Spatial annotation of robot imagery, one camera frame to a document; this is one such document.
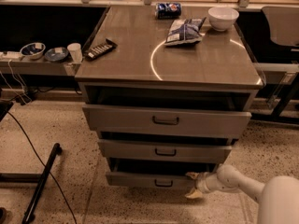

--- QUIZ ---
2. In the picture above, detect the grey drawer cabinet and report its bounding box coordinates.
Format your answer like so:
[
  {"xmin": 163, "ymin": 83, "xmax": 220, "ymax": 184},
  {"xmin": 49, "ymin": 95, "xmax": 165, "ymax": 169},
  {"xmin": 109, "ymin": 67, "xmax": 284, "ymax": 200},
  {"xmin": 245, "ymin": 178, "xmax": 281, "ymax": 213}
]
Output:
[{"xmin": 74, "ymin": 5, "xmax": 263, "ymax": 147}]

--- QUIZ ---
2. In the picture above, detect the grey chair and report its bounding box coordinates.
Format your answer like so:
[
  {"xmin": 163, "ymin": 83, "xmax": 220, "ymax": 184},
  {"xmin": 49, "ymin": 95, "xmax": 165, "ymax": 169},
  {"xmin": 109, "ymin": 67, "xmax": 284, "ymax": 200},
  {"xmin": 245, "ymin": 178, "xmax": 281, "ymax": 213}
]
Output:
[{"xmin": 262, "ymin": 7, "xmax": 299, "ymax": 47}]

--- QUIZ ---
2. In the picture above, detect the blue white chip bag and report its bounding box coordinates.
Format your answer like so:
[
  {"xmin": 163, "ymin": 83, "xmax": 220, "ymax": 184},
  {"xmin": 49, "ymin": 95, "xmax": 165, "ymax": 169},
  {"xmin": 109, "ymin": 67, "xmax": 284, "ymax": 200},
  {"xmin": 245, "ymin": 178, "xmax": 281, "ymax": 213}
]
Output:
[{"xmin": 164, "ymin": 17, "xmax": 206, "ymax": 47}]

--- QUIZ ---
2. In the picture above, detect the grey drawer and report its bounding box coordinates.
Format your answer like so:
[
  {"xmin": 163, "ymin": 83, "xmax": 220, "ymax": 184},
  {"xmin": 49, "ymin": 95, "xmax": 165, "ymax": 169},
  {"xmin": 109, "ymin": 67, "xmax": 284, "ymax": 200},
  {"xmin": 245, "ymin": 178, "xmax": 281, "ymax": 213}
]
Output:
[
  {"xmin": 106, "ymin": 159, "xmax": 217, "ymax": 189},
  {"xmin": 99, "ymin": 139, "xmax": 232, "ymax": 163},
  {"xmin": 82, "ymin": 105, "xmax": 251, "ymax": 139}
]

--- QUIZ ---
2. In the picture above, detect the grey middle drawer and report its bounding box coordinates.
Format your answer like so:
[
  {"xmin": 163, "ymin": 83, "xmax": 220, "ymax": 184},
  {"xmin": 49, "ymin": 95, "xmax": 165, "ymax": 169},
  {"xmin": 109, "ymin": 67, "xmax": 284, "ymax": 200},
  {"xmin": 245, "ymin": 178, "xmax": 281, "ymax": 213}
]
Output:
[{"xmin": 99, "ymin": 139, "xmax": 232, "ymax": 163}]

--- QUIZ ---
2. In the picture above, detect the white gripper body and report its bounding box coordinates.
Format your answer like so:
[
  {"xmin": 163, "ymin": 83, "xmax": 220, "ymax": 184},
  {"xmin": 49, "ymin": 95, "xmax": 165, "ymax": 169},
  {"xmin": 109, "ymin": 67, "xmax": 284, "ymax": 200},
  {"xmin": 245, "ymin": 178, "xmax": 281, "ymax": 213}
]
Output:
[{"xmin": 196, "ymin": 172, "xmax": 218, "ymax": 193}]

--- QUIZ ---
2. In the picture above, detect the white paper cup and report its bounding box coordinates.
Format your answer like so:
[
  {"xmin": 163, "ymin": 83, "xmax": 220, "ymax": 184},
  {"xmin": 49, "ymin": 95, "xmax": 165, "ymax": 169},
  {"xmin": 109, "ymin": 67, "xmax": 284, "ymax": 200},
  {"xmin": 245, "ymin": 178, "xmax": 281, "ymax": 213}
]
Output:
[{"xmin": 67, "ymin": 43, "xmax": 82, "ymax": 63}]

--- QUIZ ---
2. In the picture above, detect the grey bottom drawer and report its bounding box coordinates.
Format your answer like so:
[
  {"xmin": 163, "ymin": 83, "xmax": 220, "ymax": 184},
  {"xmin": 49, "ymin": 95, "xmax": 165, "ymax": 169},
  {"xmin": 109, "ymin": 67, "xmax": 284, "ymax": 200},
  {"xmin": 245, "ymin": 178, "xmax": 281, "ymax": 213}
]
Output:
[{"xmin": 106, "ymin": 159, "xmax": 217, "ymax": 189}]

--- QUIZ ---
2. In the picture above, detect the grey side shelf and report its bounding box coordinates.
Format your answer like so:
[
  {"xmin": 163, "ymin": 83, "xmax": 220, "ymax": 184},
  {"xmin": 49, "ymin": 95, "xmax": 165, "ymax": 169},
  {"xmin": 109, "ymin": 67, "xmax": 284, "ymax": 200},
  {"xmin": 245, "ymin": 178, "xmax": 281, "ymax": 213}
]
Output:
[{"xmin": 0, "ymin": 59, "xmax": 79, "ymax": 77}]

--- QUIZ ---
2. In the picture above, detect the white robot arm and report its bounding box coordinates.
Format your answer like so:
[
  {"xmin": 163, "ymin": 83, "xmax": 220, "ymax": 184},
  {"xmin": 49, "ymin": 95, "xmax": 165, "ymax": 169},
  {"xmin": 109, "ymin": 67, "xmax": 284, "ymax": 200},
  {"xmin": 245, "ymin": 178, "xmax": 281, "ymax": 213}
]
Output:
[{"xmin": 186, "ymin": 164, "xmax": 299, "ymax": 224}]

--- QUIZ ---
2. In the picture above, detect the grey top drawer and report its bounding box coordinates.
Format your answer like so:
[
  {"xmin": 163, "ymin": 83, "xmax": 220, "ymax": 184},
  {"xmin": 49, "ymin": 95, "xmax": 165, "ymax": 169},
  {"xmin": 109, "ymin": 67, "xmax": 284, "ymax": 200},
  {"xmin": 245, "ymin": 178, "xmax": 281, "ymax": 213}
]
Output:
[{"xmin": 82, "ymin": 105, "xmax": 251, "ymax": 139}]

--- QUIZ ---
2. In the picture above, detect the black floor stand bar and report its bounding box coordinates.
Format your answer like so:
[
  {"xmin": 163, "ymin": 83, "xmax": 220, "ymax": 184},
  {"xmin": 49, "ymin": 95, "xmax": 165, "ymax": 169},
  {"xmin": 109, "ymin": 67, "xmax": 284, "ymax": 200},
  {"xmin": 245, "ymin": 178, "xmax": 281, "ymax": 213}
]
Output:
[{"xmin": 21, "ymin": 143, "xmax": 62, "ymax": 224}]

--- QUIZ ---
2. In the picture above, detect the blue white small bowl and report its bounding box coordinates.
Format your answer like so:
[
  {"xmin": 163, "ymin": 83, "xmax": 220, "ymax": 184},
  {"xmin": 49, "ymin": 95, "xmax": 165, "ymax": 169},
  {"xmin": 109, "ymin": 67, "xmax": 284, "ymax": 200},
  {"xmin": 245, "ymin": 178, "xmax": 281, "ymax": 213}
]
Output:
[{"xmin": 20, "ymin": 42, "xmax": 46, "ymax": 60}]

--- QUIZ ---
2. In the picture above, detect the black floor cable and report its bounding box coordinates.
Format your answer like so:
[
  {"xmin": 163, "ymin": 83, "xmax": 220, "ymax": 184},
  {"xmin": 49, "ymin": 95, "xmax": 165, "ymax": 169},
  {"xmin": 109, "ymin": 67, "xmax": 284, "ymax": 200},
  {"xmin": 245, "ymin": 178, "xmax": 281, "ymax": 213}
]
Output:
[{"xmin": 6, "ymin": 110, "xmax": 78, "ymax": 224}]

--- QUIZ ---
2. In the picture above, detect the blue soda can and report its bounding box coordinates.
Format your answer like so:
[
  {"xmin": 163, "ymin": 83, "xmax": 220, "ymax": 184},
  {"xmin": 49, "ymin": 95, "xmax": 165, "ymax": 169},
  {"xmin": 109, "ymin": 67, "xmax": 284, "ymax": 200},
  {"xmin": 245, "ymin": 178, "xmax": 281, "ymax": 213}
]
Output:
[{"xmin": 155, "ymin": 2, "xmax": 181, "ymax": 20}]

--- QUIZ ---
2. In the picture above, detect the white power strip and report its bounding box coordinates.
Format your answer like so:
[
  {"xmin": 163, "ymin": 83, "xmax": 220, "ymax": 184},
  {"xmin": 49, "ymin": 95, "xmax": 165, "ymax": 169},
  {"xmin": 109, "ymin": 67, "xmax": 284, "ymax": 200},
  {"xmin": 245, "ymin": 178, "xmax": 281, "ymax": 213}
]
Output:
[{"xmin": 0, "ymin": 51, "xmax": 22, "ymax": 61}]

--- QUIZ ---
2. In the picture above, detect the black chocolate bar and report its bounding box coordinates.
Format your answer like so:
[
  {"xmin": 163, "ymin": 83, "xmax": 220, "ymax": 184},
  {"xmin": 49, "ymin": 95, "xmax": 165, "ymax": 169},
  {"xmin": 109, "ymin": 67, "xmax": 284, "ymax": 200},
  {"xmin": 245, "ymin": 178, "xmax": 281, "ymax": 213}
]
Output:
[{"xmin": 85, "ymin": 39, "xmax": 118, "ymax": 61}]

